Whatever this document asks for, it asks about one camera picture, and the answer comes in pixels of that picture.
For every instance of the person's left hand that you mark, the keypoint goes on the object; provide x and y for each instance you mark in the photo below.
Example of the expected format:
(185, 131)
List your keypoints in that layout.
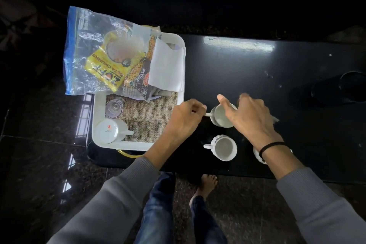
(183, 122)

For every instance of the person's right hand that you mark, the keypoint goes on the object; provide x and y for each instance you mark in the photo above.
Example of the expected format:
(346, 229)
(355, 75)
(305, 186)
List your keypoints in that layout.
(251, 120)

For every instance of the person's left fingers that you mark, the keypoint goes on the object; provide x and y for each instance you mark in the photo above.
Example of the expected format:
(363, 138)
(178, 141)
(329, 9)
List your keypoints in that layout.
(197, 106)

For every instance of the person's right thumb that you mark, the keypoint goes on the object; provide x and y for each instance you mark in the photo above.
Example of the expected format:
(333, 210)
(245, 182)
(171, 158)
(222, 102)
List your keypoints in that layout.
(226, 106)

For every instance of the plain white cup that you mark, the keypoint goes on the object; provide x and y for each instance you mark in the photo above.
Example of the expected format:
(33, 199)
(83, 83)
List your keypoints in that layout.
(219, 116)

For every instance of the person's right forearm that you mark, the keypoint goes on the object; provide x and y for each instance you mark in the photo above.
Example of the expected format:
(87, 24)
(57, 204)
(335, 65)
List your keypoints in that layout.
(311, 195)

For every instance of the person's left forearm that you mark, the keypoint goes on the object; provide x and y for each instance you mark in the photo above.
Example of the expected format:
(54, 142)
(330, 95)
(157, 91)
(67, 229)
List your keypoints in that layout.
(123, 195)

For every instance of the ribbed white cup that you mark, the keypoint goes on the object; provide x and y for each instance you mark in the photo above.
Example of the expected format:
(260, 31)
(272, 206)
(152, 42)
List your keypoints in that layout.
(259, 156)
(224, 148)

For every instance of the white paper napkin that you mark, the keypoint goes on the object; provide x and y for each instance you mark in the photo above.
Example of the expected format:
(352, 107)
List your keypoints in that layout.
(167, 68)

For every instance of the burlap mat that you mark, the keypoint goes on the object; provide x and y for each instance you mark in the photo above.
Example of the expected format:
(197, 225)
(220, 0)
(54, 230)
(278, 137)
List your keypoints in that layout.
(148, 120)

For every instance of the black wristband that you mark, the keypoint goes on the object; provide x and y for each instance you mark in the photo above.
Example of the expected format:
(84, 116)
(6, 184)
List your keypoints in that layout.
(270, 146)

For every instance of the brown snack packet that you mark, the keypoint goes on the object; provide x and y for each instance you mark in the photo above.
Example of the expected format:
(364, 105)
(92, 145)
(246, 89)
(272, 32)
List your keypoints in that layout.
(140, 78)

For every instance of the person's bare right foot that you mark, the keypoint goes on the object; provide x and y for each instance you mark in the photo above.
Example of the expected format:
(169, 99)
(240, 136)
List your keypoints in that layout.
(204, 186)

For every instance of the clear drinking glass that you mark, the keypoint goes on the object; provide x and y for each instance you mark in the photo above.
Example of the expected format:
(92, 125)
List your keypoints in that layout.
(114, 108)

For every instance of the white mug with red logo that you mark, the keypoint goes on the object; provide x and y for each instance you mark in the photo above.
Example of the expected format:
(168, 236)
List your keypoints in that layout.
(108, 131)

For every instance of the yellow snack packet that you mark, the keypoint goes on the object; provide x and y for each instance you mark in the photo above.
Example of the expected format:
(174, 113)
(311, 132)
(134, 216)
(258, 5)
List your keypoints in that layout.
(105, 68)

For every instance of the white plastic tray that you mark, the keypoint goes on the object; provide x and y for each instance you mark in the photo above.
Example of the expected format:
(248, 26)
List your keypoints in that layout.
(97, 109)

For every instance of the person's left leg in jeans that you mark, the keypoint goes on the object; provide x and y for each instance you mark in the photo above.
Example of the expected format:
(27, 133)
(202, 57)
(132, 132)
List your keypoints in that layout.
(157, 209)

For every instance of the person's leg in jeans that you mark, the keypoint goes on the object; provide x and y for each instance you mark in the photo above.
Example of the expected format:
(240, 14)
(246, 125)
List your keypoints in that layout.
(207, 223)
(157, 209)

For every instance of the black sandal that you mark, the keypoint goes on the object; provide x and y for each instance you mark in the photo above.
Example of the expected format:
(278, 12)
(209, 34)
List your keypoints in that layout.
(340, 88)

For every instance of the person's right leg in jeans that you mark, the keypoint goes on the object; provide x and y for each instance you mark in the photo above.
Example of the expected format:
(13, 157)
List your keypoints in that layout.
(207, 223)

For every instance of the clear zip bag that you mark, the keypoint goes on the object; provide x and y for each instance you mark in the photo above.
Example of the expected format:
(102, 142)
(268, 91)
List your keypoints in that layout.
(81, 52)

